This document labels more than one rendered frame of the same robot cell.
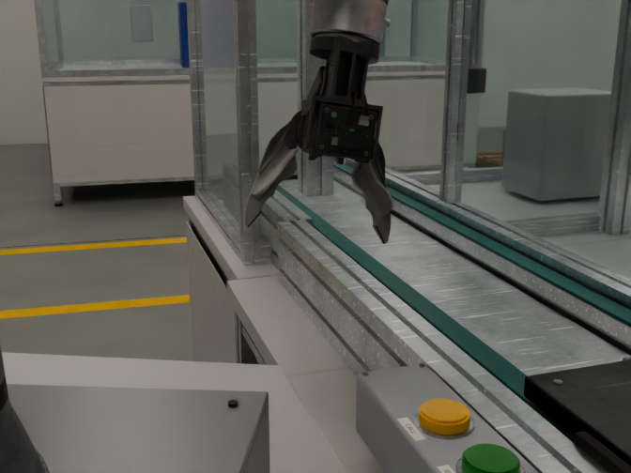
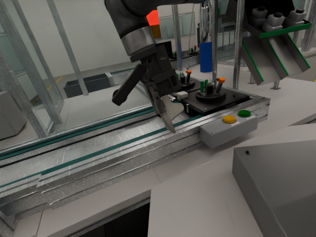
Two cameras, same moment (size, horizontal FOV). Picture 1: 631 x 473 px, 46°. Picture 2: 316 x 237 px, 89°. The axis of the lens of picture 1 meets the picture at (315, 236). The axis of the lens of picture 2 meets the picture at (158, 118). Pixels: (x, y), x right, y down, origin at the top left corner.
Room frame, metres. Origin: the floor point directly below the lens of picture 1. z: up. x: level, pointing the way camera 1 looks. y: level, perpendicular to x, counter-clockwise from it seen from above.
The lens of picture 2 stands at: (0.77, 0.40, 1.28)
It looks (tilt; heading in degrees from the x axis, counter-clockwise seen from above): 27 degrees down; 270
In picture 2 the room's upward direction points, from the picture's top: 10 degrees counter-clockwise
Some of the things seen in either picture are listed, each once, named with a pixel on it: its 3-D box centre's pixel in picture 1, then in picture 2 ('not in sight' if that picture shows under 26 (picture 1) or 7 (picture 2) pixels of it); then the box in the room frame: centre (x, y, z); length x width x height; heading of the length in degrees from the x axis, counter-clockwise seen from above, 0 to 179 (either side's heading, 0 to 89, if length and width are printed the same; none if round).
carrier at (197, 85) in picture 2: not in sight; (182, 78); (0.59, -0.58, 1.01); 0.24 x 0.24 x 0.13; 18
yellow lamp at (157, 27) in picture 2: not in sight; (154, 32); (0.73, -0.39, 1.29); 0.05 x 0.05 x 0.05
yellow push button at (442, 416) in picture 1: (443, 420); (229, 120); (0.52, -0.10, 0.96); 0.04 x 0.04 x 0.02
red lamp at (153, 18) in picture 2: not in sight; (152, 18); (0.73, -0.39, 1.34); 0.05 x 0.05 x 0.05
